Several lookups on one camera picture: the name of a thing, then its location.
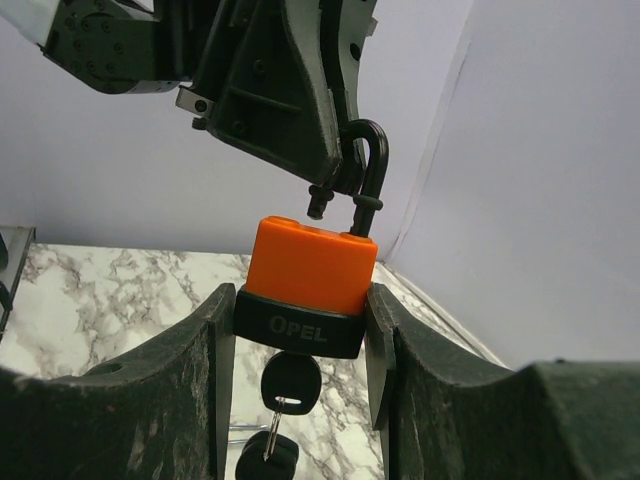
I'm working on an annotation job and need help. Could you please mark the black keys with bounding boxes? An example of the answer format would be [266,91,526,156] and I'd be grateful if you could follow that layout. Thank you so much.
[235,352,322,480]

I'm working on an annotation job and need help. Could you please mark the orange black padlock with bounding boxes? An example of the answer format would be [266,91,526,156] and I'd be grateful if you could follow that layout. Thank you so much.
[233,119,389,359]

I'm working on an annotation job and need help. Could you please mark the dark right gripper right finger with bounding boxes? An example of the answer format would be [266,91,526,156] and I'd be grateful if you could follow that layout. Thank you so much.
[365,284,639,479]

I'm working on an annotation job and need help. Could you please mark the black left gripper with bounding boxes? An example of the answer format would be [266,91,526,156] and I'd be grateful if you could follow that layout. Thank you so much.
[151,0,376,193]

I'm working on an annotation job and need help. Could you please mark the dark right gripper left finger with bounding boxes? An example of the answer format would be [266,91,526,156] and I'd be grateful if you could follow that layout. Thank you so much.
[1,283,236,479]

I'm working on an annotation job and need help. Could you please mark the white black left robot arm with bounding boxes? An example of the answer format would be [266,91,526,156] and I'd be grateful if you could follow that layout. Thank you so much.
[1,1,374,195]

